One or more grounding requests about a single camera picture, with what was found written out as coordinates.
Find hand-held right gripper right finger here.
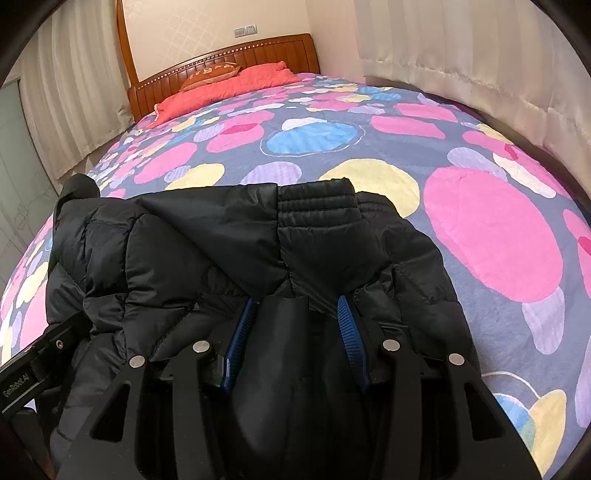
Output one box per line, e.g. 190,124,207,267
336,295,546,480

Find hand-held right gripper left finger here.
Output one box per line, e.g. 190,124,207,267
58,296,259,480

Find black puffer jacket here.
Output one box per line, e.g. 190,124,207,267
45,173,481,480

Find circle-printed bedspread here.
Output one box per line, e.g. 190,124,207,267
0,71,591,476

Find frosted glass sliding door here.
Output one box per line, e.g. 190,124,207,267
0,78,61,278

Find red pillow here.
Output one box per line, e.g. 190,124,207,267
154,61,303,126

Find orange cushion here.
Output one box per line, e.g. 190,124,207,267
179,62,242,92

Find white curtain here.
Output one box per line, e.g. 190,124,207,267
18,0,134,181
353,0,591,185

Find wooden headboard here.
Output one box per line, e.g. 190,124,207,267
127,33,321,121

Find tall wooden post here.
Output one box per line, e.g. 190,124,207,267
115,0,140,88

